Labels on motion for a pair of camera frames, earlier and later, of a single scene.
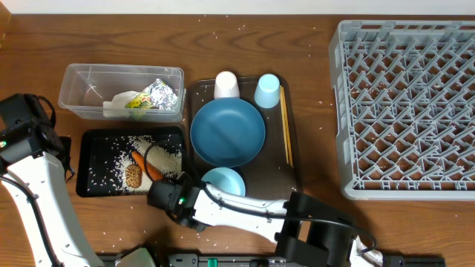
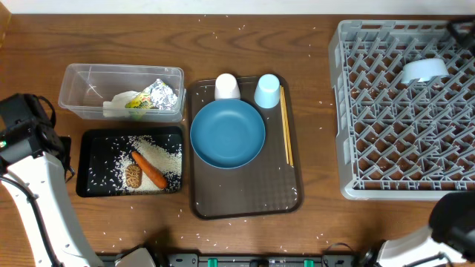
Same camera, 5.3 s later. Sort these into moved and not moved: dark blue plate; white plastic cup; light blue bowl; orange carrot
Moved: light blue bowl
Not moved: white plastic cup; orange carrot; dark blue plate
